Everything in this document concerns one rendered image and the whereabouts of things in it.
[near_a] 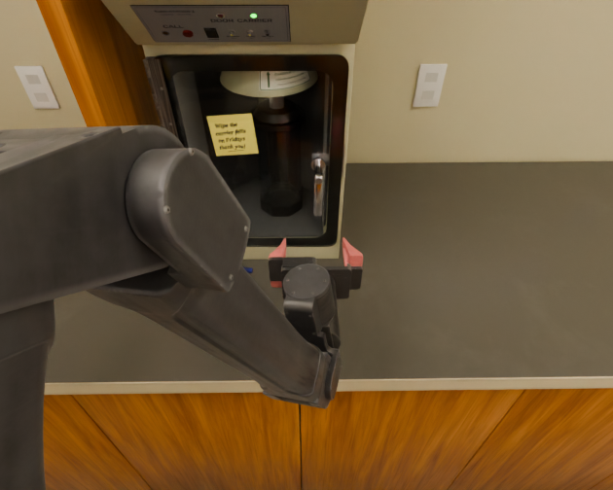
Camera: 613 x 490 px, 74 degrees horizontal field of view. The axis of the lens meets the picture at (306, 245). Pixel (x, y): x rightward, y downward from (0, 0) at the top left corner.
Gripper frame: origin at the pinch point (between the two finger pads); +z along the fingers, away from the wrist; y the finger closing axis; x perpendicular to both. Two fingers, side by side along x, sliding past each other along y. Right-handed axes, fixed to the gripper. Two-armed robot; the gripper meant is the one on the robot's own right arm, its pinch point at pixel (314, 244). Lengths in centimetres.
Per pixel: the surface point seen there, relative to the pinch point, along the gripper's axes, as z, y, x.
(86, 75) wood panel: 6.5, 31.0, -25.3
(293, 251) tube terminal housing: 16.9, 4.1, 17.2
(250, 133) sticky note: 14.7, 10.7, -12.5
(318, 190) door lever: 10.0, -1.0, -3.9
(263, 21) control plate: 8.4, 6.7, -31.2
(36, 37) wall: 59, 67, -16
